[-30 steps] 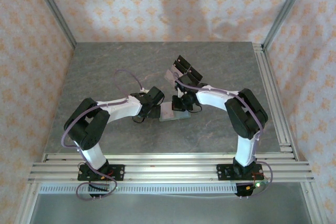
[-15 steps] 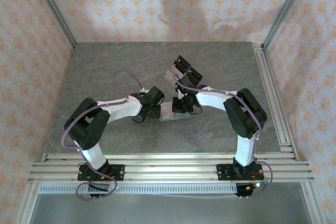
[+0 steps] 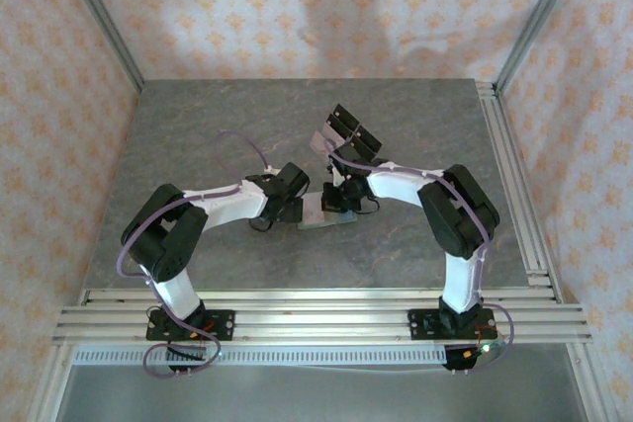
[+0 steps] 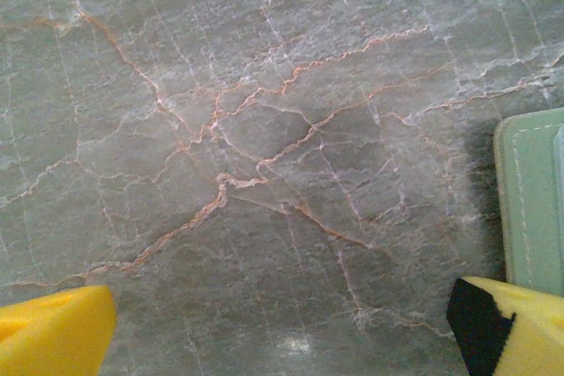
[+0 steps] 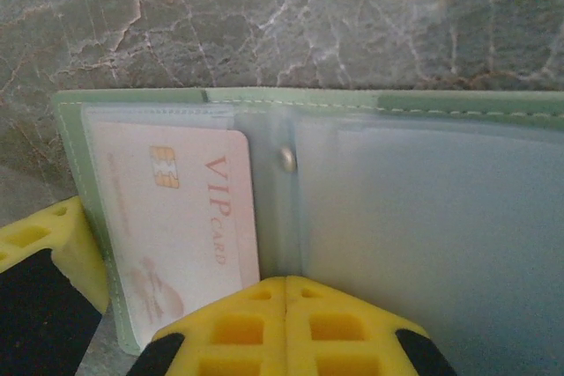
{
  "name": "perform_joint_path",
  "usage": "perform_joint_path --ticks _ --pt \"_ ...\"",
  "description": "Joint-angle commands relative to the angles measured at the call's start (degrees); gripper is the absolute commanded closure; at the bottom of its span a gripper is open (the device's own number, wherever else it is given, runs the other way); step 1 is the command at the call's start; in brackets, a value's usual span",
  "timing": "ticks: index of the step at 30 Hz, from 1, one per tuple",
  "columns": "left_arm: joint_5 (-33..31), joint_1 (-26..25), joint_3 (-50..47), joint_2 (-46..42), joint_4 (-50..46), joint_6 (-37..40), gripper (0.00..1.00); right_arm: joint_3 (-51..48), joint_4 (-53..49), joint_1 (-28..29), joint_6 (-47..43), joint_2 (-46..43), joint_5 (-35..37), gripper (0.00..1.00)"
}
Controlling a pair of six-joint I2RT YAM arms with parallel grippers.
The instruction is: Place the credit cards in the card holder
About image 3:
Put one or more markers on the grey metal sheet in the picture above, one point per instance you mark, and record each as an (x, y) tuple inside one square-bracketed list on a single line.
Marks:
[(316, 397)]

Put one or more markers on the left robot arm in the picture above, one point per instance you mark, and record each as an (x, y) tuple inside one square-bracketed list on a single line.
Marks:
[(227, 204)]

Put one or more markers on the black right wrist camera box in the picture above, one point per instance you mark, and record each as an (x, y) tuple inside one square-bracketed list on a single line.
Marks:
[(371, 161)]

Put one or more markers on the patterned backdrop cloth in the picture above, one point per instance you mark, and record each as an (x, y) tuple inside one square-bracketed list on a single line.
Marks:
[(316, 7)]

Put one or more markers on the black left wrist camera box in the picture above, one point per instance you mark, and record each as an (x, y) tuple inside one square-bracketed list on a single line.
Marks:
[(293, 180)]

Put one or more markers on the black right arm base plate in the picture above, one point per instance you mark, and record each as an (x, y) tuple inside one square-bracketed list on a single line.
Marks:
[(420, 325)]

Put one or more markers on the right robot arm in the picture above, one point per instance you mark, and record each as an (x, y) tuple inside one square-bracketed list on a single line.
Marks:
[(400, 182)]

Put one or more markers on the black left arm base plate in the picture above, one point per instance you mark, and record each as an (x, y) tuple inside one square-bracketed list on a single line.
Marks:
[(222, 325)]

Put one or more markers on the aluminium frame leg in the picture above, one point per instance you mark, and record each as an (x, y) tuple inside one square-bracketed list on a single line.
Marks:
[(591, 387), (49, 387)]

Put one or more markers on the green card holder wallet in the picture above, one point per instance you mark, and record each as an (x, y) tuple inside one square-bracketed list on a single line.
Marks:
[(316, 225)]

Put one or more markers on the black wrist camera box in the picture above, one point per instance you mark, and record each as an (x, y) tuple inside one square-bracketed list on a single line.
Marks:
[(293, 180), (371, 161)]

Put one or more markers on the aluminium frame post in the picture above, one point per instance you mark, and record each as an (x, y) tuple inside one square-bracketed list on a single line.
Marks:
[(539, 12), (99, 12)]

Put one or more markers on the black gold-lined card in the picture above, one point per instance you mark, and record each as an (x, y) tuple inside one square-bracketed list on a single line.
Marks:
[(368, 138), (357, 146), (339, 126)]

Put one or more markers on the aluminium mounting rails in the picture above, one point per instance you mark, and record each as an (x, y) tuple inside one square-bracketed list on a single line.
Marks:
[(321, 318)]

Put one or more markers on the aluminium side rails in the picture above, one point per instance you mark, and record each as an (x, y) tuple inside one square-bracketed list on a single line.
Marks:
[(514, 185)]

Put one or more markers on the white VIP card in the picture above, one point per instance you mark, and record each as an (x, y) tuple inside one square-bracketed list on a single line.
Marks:
[(320, 140), (314, 209)]

